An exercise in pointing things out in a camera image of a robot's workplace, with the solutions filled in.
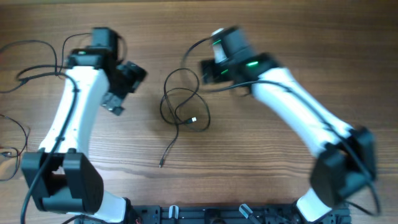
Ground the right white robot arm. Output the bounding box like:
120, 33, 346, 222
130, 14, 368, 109
201, 26, 381, 223

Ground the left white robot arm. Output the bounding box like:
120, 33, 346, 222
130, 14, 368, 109
22, 27, 147, 223

